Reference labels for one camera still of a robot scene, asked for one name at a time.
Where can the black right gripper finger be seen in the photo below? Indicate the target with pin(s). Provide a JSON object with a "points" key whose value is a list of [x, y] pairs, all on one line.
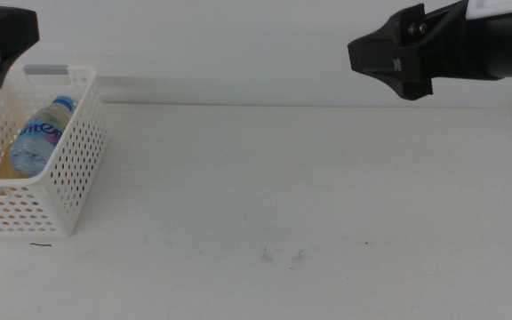
{"points": [[394, 53]]}

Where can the clear water bottle blue cap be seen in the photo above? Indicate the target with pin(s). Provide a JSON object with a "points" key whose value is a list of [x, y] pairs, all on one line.
{"points": [[38, 142]]}

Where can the yellow liquid bottle white cap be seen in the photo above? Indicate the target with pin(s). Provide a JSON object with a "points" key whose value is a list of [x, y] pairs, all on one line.
{"points": [[7, 171]]}

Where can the white perforated plastic basket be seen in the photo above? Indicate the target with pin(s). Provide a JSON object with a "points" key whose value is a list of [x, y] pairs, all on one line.
{"points": [[16, 183]]}

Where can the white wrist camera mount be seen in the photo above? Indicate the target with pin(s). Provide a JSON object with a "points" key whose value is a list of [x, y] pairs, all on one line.
{"points": [[500, 6]]}

